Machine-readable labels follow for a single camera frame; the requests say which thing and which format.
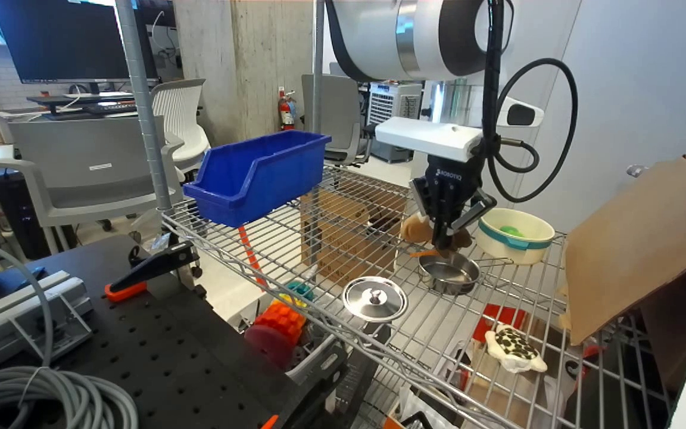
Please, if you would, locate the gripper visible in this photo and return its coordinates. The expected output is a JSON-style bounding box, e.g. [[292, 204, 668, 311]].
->
[[410, 155, 497, 250]]

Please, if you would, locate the dark brown doll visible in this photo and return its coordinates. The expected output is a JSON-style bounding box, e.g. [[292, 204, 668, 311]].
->
[[400, 214, 474, 251]]

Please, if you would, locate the silver pot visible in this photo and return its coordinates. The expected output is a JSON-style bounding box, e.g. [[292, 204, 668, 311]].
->
[[417, 250, 515, 297]]

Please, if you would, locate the silver pot lid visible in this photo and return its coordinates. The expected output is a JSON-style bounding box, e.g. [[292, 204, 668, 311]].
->
[[342, 276, 409, 323]]

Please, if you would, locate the cream bowl with teal band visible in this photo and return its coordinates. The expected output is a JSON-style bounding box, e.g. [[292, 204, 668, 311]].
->
[[475, 207, 556, 265]]

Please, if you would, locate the cardboard box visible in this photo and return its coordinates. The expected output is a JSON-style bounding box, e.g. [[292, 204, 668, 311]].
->
[[300, 184, 410, 288]]

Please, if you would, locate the white portable air cooler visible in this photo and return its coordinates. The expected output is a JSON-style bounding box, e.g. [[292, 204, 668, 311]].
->
[[367, 82, 425, 164]]

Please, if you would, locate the red box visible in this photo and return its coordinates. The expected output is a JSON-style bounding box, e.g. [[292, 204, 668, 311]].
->
[[472, 303, 526, 344]]

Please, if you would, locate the grey office chair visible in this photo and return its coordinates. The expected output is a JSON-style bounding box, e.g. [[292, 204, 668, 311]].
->
[[0, 115, 186, 253], [301, 74, 375, 168]]

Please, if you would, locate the spotted turtle plush toy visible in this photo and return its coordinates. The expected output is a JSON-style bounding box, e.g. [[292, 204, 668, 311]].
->
[[484, 324, 548, 375]]

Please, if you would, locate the red fire extinguisher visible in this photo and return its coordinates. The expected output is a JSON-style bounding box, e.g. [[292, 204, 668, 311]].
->
[[277, 86, 298, 131]]

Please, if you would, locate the brown cardboard sheet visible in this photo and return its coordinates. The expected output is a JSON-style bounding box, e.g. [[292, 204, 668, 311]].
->
[[559, 154, 686, 347]]

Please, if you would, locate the blue plastic bin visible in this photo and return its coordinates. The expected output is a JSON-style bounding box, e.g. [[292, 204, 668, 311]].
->
[[183, 130, 332, 229]]

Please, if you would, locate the orange and pink toy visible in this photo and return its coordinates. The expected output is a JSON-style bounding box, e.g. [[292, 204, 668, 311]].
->
[[244, 282, 315, 368]]

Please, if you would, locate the white mesh office chair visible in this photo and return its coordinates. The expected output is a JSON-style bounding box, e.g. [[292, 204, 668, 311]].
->
[[151, 78, 212, 181]]

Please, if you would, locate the black and orange clamp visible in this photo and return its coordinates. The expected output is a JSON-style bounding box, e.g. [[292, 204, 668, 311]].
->
[[104, 240, 202, 303]]

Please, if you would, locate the monitor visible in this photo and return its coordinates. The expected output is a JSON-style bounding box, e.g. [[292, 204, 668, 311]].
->
[[0, 0, 160, 85]]

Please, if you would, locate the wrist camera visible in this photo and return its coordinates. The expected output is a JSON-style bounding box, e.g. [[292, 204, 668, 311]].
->
[[375, 116, 484, 163]]

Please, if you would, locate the wire shelf rack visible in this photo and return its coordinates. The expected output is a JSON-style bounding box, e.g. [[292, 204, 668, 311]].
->
[[115, 0, 680, 429]]

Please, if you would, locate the coil of grey cable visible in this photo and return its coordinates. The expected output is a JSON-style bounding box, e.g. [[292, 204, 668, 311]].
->
[[0, 237, 139, 429]]

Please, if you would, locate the aluminium profile bracket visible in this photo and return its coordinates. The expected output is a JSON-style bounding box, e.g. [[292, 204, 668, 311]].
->
[[0, 270, 94, 383]]

